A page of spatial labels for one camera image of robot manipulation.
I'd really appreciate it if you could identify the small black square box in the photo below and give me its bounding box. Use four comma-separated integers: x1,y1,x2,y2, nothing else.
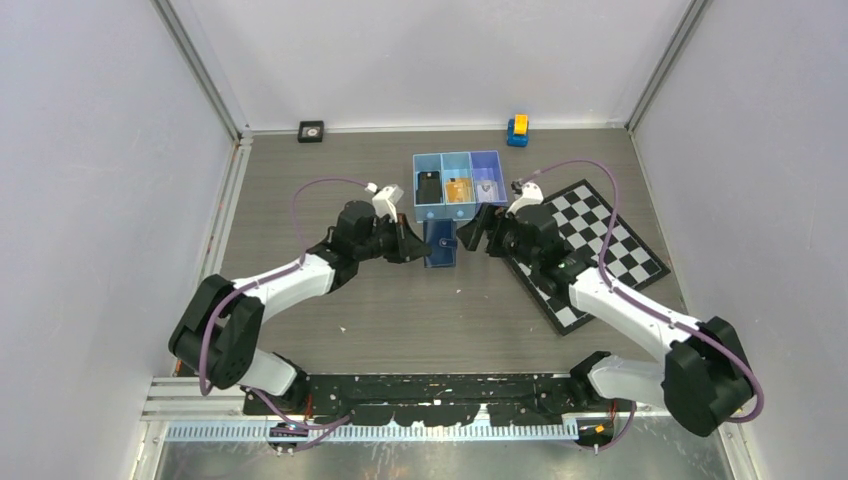
297,120,325,143

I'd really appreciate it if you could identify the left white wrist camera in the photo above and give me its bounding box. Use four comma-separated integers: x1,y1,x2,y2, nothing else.
365,182,404,223

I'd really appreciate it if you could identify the blue card holder wallet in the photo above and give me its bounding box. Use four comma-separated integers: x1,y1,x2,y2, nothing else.
423,220,457,268

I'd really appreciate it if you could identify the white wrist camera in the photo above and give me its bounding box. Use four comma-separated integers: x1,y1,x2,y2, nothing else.
365,182,404,223
507,180,544,215

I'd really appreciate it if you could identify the black and white checkerboard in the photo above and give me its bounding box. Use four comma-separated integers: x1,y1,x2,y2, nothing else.
504,179,671,336

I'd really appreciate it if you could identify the blue and yellow toy car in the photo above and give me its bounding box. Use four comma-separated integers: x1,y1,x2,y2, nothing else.
506,114,529,148

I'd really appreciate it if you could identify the gold cards stack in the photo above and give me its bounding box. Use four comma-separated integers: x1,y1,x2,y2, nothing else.
444,177,474,204

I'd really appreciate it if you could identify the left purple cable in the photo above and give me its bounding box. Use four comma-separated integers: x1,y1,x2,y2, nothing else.
197,177,378,397

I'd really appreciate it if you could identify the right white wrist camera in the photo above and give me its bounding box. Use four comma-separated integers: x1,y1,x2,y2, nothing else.
507,180,544,215

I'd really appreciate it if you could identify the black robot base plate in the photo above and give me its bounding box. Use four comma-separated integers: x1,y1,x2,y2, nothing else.
242,372,637,429

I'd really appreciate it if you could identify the blue three-compartment organizer tray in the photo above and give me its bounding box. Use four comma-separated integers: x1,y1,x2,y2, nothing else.
412,150,509,223

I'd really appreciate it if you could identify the black cards stack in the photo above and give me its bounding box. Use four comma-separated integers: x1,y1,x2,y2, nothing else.
416,170,443,205

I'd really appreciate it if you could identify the silver VIP cards stack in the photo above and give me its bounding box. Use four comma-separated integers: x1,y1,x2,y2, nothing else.
475,179,499,203

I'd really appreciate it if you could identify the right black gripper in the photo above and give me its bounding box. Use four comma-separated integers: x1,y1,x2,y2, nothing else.
457,202,540,270

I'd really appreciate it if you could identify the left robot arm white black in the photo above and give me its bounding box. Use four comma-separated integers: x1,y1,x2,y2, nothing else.
168,201,431,414

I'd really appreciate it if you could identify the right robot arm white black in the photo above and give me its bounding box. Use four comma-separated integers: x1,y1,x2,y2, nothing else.
457,204,764,437

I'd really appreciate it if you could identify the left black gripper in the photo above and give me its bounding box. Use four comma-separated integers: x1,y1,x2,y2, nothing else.
354,213,430,264

